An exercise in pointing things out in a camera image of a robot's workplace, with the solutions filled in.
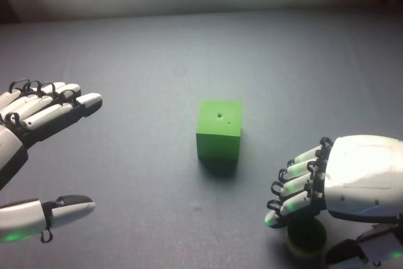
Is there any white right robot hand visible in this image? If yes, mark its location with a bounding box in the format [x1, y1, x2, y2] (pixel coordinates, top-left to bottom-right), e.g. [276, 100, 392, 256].
[263, 134, 403, 269]

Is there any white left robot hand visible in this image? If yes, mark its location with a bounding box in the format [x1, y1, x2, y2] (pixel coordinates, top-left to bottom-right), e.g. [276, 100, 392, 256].
[0, 79, 104, 244]

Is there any grey table cloth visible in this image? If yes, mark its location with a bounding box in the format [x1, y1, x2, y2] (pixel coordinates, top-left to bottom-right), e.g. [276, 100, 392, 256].
[0, 9, 403, 269]

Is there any green cube block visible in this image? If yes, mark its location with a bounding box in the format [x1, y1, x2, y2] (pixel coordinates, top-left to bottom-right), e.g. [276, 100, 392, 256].
[195, 99, 243, 161]

